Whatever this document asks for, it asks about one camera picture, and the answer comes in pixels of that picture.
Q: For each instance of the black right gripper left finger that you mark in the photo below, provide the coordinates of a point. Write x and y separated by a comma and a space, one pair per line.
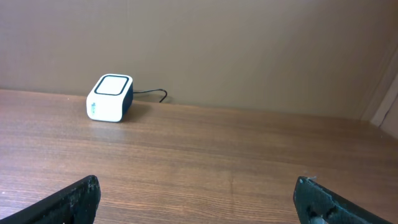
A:
75, 204

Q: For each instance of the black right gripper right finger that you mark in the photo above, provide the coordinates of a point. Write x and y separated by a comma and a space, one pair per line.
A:
315, 203

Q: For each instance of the white barcode scanner box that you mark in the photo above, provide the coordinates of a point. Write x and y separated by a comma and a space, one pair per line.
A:
110, 98

